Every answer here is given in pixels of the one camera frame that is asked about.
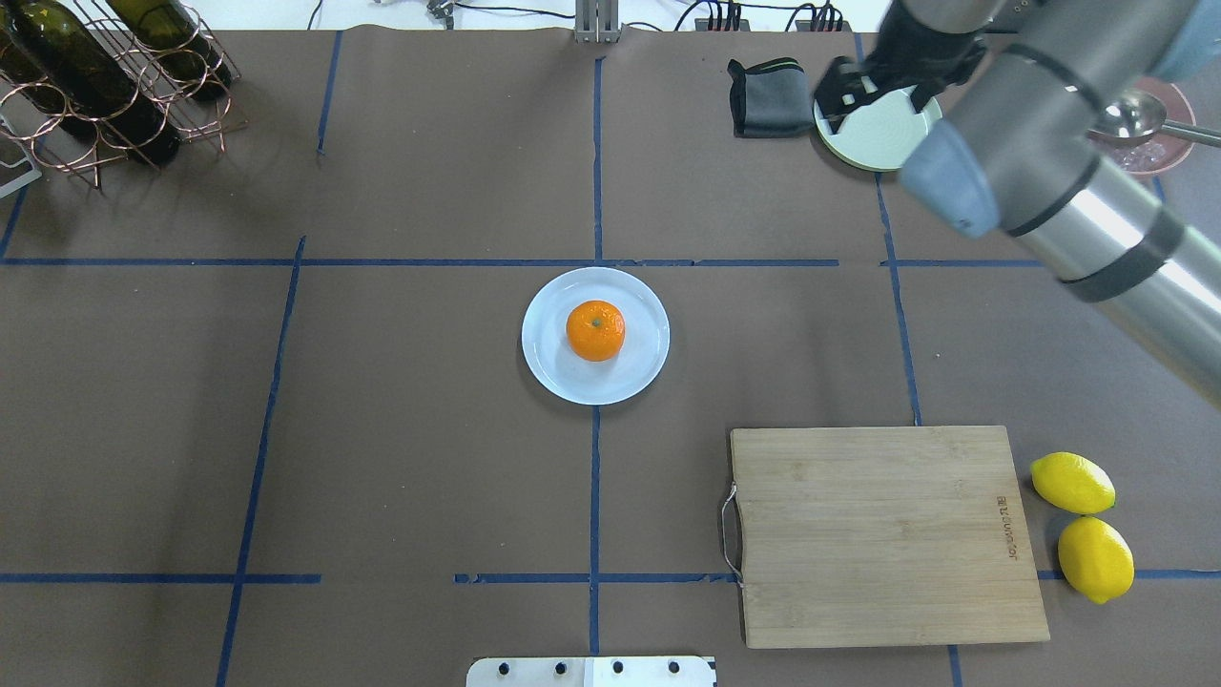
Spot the light blue plate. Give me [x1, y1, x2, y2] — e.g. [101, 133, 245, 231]
[520, 268, 672, 406]

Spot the dark wine bottle front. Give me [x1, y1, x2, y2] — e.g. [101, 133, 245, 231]
[2, 1, 179, 168]

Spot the dark folded cloth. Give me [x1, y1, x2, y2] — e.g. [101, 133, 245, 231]
[726, 57, 816, 139]

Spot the metal ladle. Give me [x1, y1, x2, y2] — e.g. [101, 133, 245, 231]
[1087, 90, 1220, 148]

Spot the dark wine bottle rear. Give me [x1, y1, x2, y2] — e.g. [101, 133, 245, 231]
[1, 31, 67, 116]

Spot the bamboo cutting board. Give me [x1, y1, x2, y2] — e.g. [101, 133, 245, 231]
[729, 426, 1050, 650]

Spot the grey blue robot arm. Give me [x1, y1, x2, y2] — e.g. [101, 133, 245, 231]
[813, 1, 1220, 405]

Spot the grey metal base plate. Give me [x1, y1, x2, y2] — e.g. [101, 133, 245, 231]
[466, 656, 718, 686]

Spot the dark wine bottle middle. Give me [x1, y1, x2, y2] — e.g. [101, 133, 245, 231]
[107, 1, 233, 103]

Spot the copper wire bottle rack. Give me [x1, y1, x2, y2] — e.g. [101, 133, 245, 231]
[2, 1, 250, 188]

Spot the grey aluminium post base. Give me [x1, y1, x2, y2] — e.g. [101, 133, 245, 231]
[574, 0, 623, 44]

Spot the orange fruit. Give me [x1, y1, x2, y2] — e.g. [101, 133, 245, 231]
[564, 300, 628, 364]

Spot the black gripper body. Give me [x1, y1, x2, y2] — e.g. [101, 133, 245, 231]
[813, 56, 917, 135]

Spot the pink bowl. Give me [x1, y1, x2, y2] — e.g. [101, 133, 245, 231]
[1095, 77, 1197, 178]

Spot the yellow lemon far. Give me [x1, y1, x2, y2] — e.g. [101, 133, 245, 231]
[1057, 516, 1136, 605]

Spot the light green plate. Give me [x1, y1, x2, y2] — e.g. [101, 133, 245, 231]
[813, 88, 941, 173]

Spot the dark wine bottle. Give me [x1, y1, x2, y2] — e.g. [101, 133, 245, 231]
[107, 1, 233, 103]
[1, 31, 67, 116]
[2, 1, 179, 168]

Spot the yellow lemon near board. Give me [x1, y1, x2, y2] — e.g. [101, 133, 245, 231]
[1031, 451, 1117, 516]

